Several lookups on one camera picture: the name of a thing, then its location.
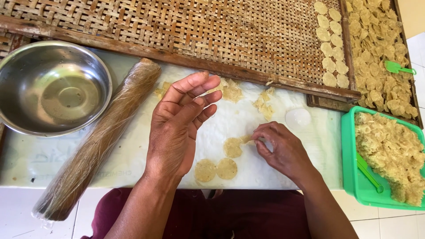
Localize person's right hand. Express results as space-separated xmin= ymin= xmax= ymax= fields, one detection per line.
xmin=251 ymin=121 xmax=315 ymax=182

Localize person's left hand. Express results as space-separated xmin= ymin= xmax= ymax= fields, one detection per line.
xmin=145 ymin=71 xmax=224 ymax=182

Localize white round cutter lid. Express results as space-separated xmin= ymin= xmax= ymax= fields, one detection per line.
xmin=285 ymin=108 xmax=312 ymax=130

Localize dough scrap cluster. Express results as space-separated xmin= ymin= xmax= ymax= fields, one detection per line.
xmin=153 ymin=82 xmax=172 ymax=100
xmin=209 ymin=78 xmax=245 ymax=104
xmin=252 ymin=87 xmax=276 ymax=121

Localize round flat dough disc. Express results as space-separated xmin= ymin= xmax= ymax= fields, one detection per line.
xmin=194 ymin=159 xmax=217 ymax=183
xmin=216 ymin=158 xmax=238 ymax=180
xmin=223 ymin=137 xmax=244 ymax=159

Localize white plastic work sheet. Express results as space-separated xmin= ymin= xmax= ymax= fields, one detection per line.
xmin=0 ymin=49 xmax=344 ymax=190

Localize plastic-wrapped wooden rolling pin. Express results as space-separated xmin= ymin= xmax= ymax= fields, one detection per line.
xmin=32 ymin=58 xmax=162 ymax=222

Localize green plastic container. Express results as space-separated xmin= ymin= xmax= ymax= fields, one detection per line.
xmin=341 ymin=106 xmax=425 ymax=212

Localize person's maroon clothing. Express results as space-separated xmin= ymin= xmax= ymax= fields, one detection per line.
xmin=81 ymin=188 xmax=311 ymax=239

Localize green plastic spatula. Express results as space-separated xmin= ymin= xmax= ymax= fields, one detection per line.
xmin=356 ymin=153 xmax=384 ymax=194

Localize large woven bamboo tray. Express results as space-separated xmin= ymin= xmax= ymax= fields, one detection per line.
xmin=0 ymin=0 xmax=362 ymax=103

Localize heap of dough scraps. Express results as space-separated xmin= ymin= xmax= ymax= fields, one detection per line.
xmin=354 ymin=112 xmax=425 ymax=207

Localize rows of dough discs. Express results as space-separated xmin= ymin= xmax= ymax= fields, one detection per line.
xmin=314 ymin=1 xmax=350 ymax=89

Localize steel mixing bowl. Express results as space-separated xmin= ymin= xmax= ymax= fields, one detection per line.
xmin=0 ymin=40 xmax=113 ymax=137

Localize small green plastic scraper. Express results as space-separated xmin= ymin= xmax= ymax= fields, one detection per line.
xmin=385 ymin=60 xmax=417 ymax=76

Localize heap of dried crackers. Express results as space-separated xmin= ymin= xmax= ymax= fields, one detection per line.
xmin=345 ymin=0 xmax=419 ymax=119

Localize woven tray with dark frame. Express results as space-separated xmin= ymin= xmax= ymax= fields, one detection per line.
xmin=306 ymin=0 xmax=424 ymax=129

